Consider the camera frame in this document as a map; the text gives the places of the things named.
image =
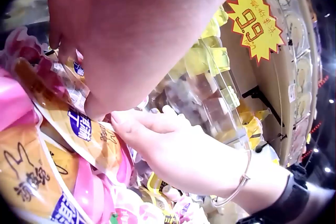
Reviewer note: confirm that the person's right thumb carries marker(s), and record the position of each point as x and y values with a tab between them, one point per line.
128	129

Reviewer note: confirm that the person's left fingers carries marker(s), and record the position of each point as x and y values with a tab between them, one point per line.
56	41

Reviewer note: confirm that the person's right hand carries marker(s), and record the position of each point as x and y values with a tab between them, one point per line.
189	155

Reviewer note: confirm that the orange snack packet blue label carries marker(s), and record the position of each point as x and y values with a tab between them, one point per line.
78	126

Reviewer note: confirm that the person's left hand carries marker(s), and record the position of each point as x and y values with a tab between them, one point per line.
126	24

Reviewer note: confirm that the black wrist band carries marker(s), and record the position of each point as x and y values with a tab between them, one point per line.
288	197

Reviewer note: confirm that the pile of pink orange packets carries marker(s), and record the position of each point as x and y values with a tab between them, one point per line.
34	176

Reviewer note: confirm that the person's right index finger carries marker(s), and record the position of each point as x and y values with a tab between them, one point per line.
178	119

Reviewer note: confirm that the person's left thumb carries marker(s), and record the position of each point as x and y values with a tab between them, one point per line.
98	103

